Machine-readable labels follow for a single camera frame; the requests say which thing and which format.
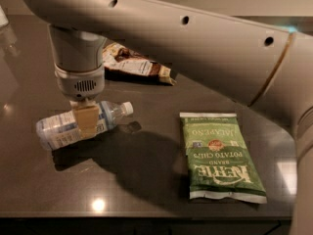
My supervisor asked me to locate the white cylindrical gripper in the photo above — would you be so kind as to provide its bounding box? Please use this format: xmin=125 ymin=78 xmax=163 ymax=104
xmin=55 ymin=64 xmax=105 ymax=139

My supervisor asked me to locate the blue label plastic water bottle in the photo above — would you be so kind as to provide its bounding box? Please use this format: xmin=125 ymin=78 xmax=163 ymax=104
xmin=36 ymin=101 xmax=133 ymax=151

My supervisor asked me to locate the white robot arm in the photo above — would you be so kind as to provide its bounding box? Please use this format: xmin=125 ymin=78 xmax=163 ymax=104
xmin=23 ymin=0 xmax=313 ymax=235

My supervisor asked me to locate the brown and cream snack bag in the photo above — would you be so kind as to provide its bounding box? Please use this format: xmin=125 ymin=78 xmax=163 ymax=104
xmin=103 ymin=43 xmax=176 ymax=85

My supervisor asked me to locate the white object at left edge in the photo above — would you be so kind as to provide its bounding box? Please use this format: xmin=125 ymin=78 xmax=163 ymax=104
xmin=0 ymin=6 xmax=9 ymax=28

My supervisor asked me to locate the green jalapeno potato chips bag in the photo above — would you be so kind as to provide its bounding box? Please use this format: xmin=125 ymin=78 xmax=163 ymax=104
xmin=180 ymin=113 xmax=267 ymax=204

